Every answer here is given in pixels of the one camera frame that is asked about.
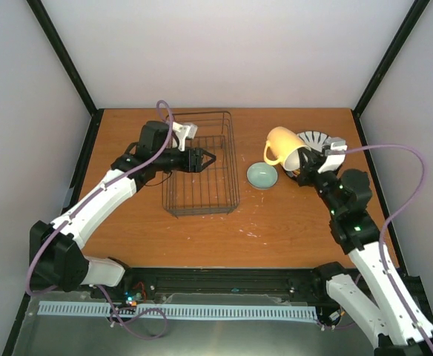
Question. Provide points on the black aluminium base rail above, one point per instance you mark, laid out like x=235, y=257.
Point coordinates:
x=294, y=285

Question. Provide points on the left black frame post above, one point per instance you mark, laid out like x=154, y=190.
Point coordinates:
x=49, y=29

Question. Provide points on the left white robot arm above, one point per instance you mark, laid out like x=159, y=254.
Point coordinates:
x=56, y=247

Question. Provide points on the black frame post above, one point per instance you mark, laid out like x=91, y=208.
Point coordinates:
x=403, y=33
x=49, y=29

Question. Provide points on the light green ceramic bowl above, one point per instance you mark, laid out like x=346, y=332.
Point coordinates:
x=262, y=176

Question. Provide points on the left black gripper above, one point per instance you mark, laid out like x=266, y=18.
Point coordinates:
x=195, y=165

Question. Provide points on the yellow ceramic mug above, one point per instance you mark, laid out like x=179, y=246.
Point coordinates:
x=282, y=147

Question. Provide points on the light blue slotted cable duct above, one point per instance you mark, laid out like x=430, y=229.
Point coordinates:
x=304, y=314

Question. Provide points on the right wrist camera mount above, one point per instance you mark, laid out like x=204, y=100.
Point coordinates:
x=334, y=153

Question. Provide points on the right black frame post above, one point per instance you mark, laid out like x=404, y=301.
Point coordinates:
x=403, y=33

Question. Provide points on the white blue striped plate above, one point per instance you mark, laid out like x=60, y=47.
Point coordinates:
x=315, y=140

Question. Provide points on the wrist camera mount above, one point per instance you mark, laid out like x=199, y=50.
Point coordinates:
x=334, y=153
x=182, y=133

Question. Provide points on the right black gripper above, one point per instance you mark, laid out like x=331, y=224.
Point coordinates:
x=312, y=160

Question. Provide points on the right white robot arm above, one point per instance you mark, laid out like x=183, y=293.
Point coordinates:
x=389, y=318

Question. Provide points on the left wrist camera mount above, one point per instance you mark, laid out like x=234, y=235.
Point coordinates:
x=182, y=133

